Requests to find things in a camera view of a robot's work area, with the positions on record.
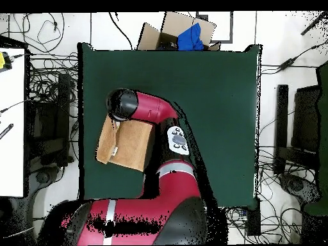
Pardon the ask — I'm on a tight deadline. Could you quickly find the tan terry towel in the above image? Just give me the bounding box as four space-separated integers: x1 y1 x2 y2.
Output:
95 114 156 172

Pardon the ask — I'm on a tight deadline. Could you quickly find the dark green table cloth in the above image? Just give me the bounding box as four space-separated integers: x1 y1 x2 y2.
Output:
77 42 263 209

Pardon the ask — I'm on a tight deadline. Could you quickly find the blue garment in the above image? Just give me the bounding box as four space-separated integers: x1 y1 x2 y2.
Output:
177 22 205 51

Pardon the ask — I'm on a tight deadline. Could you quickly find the black equipment box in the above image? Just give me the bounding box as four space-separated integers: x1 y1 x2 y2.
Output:
26 72 75 168

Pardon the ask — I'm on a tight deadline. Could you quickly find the open cardboard box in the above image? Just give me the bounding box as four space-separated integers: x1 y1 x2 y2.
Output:
136 11 222 51

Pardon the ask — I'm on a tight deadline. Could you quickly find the black upright bar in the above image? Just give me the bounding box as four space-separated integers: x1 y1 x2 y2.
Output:
273 84 290 176

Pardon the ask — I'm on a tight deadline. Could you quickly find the black power strip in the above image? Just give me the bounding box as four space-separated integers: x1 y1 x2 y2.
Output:
246 199 261 236

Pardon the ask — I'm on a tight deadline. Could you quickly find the grey round floor base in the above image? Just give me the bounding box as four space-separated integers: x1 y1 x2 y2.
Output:
34 166 61 185

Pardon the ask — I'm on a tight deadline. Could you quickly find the black power adapter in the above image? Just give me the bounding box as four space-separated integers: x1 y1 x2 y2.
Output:
278 58 296 72

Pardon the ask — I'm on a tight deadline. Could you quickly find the white desk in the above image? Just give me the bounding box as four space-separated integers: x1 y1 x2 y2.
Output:
0 47 26 197

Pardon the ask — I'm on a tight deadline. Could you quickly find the black strip tool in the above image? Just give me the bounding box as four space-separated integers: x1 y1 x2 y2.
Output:
0 123 14 140

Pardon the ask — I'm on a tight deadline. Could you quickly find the yellow and black device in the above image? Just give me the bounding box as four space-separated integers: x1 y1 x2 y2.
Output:
0 51 13 73

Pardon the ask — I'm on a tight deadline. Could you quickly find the black rod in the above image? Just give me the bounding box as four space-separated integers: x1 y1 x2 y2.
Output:
300 11 328 36

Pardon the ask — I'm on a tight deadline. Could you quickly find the grey rectangular frame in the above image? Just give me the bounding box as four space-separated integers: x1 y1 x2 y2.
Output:
195 11 234 44

